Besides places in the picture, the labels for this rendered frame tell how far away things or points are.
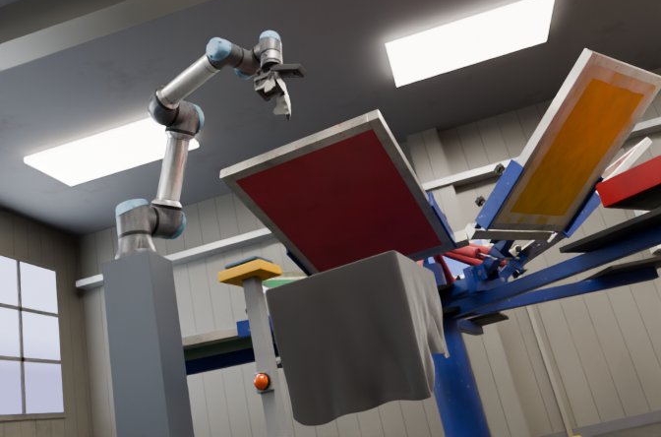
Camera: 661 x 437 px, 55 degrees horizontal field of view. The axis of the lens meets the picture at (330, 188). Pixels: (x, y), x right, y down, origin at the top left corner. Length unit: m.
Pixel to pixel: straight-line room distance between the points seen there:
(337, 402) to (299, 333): 0.23
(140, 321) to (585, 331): 4.47
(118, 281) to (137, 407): 0.42
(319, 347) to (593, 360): 4.29
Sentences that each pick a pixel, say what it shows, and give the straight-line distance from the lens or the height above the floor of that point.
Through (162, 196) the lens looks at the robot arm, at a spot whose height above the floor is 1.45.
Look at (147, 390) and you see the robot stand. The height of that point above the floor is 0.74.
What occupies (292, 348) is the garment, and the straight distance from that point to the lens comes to 1.97.
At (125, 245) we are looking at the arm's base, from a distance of 2.34.
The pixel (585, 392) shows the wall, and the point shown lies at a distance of 5.98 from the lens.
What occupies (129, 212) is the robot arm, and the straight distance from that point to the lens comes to 2.38.
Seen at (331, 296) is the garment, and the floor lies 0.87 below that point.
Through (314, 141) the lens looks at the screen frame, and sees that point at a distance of 2.03.
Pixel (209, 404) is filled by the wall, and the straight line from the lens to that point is 6.43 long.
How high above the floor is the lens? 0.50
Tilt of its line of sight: 20 degrees up
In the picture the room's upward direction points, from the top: 13 degrees counter-clockwise
